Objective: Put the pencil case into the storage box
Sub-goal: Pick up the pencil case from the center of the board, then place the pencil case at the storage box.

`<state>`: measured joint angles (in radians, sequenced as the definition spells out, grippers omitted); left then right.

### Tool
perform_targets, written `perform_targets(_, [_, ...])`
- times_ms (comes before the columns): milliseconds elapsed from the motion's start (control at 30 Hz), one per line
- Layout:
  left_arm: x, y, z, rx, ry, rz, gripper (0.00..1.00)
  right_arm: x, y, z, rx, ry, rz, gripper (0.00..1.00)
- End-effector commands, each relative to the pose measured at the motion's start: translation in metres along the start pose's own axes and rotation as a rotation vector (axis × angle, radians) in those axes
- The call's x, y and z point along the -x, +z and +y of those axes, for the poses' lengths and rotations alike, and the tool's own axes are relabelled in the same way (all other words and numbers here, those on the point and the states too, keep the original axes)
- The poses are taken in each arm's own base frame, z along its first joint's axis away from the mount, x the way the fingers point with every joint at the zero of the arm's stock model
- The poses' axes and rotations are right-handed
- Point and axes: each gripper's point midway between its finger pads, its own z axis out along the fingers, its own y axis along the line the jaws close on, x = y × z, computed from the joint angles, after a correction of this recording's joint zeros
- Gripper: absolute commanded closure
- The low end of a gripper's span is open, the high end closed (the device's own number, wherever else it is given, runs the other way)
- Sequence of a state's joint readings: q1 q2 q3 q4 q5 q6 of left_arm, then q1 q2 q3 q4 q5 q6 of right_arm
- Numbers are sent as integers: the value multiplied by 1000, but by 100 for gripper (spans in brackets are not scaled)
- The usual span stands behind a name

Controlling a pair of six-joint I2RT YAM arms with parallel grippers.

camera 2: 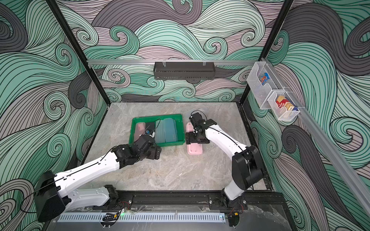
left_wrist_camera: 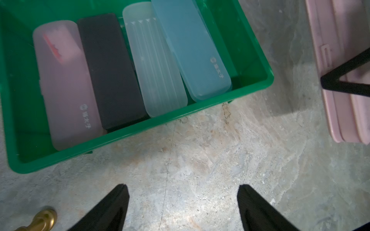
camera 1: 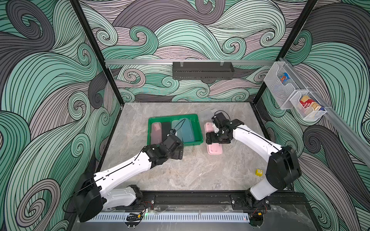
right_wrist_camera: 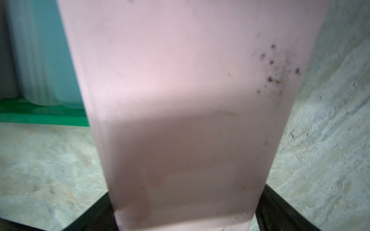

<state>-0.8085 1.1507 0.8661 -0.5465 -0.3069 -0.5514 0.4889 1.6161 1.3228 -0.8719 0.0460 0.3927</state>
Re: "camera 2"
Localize black pencil case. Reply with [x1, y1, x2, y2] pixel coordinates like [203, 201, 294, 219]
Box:
[145, 122, 156, 134]

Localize opaque pink pencil case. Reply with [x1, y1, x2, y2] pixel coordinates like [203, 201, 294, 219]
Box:
[186, 122, 203, 156]

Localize teal ribbed pencil case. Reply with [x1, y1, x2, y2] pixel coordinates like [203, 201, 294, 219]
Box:
[163, 118, 178, 143]

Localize green storage tray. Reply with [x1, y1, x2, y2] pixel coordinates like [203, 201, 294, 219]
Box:
[129, 114, 185, 147]

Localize translucent pink pencil case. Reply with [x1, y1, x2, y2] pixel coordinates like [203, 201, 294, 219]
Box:
[134, 122, 145, 141]

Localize clear ribbed pencil case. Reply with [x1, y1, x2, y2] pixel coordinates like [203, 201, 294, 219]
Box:
[155, 120, 165, 144]

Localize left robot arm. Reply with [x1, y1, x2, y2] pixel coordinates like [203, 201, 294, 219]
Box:
[34, 135, 161, 222]

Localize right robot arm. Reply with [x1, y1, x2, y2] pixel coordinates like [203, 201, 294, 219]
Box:
[186, 112, 265, 208]

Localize blue red item in bin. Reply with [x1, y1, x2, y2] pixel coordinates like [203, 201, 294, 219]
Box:
[259, 72, 270, 86]

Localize red yellow boxes in bin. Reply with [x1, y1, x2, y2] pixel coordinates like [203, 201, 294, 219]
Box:
[275, 95, 298, 111]

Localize black wall shelf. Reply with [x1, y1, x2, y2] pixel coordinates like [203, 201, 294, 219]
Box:
[153, 63, 216, 81]

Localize white slotted cable duct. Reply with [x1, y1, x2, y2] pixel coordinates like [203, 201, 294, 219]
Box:
[57, 212, 226, 223]

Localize clear wall bin upper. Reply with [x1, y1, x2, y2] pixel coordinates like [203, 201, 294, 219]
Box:
[247, 62, 278, 109]

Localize clear wall bin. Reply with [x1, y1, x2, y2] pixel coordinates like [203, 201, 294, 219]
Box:
[267, 90, 300, 122]
[247, 62, 278, 109]

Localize clear wall bin lower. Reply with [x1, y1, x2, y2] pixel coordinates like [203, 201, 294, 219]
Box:
[267, 90, 300, 122]

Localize aluminium rail back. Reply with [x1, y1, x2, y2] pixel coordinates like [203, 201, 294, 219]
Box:
[87, 59, 256, 66]

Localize aluminium rail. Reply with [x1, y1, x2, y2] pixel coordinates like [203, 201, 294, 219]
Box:
[261, 58, 370, 215]
[87, 59, 256, 66]

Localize aluminium rail right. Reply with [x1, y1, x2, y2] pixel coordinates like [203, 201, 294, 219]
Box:
[261, 58, 370, 215]

